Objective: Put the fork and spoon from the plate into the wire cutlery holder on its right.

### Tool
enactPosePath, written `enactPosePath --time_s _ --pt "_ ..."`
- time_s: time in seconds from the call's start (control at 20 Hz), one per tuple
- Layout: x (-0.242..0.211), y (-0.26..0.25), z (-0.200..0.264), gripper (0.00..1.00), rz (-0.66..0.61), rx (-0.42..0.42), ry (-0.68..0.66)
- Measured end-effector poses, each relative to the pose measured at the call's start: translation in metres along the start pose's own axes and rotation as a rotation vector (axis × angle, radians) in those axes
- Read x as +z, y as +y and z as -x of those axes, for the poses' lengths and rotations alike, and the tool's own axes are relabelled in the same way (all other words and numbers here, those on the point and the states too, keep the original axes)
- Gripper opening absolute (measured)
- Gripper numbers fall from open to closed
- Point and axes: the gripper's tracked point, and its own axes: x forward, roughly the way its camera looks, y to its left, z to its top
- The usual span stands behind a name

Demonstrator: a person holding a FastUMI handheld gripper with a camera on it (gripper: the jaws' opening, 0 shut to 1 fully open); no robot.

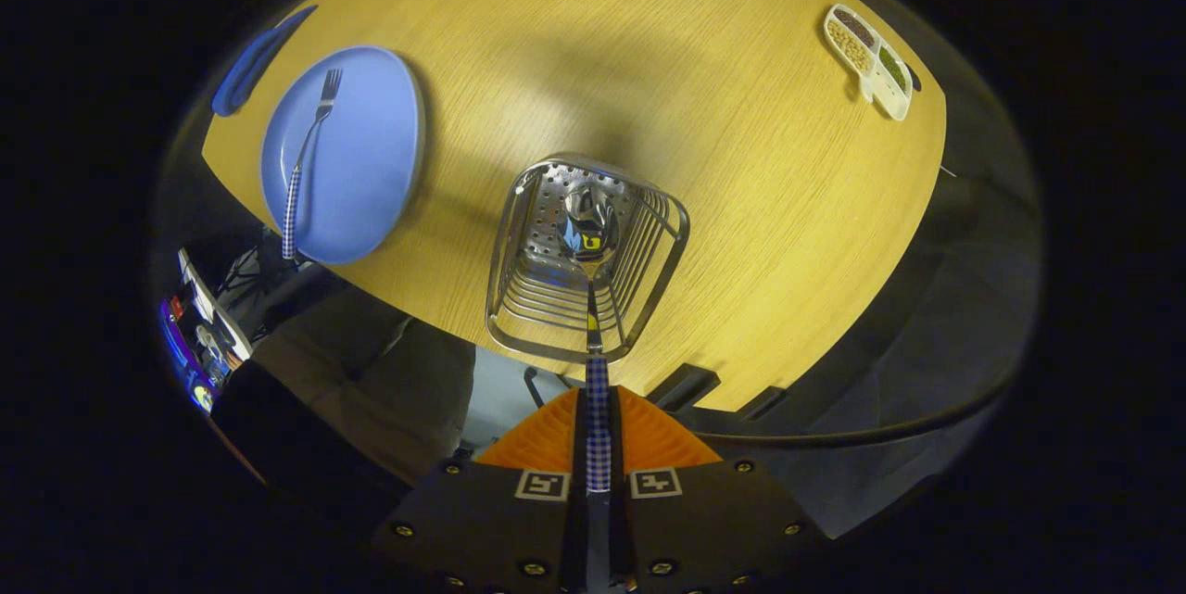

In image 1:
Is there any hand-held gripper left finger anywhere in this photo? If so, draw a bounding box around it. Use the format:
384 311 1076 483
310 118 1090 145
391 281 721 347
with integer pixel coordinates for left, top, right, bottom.
371 387 594 594

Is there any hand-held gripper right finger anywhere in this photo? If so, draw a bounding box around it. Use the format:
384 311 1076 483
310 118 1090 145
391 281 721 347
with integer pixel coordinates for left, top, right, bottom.
607 385 830 594

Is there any checked-handle metal spoon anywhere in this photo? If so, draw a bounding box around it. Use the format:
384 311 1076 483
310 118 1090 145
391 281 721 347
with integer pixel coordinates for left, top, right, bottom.
559 184 622 495

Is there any checked-handle metal fork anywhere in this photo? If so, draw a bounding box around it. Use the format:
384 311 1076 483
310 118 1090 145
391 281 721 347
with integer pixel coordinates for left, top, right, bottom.
281 68 344 261

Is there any white laptop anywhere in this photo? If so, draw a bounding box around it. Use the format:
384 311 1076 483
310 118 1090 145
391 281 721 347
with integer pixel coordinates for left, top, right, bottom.
178 248 253 363

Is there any blue round plate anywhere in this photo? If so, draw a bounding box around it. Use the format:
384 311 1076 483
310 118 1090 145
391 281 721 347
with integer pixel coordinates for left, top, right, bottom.
259 45 427 266

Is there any purple lit screen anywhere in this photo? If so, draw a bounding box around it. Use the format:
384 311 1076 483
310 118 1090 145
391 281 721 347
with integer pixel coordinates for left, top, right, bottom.
158 297 219 414

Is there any white divided bean dish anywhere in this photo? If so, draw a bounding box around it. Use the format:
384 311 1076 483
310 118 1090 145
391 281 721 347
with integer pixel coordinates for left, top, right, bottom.
823 4 915 122

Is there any blue cloth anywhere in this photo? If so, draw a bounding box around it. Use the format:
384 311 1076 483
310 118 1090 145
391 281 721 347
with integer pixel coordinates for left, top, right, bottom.
211 5 319 118

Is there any black cable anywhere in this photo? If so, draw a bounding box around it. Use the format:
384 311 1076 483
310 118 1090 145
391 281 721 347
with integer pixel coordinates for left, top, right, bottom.
686 372 1011 447

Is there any metal wire basket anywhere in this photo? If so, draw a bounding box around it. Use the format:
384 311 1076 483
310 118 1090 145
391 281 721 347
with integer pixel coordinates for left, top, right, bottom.
485 153 691 365

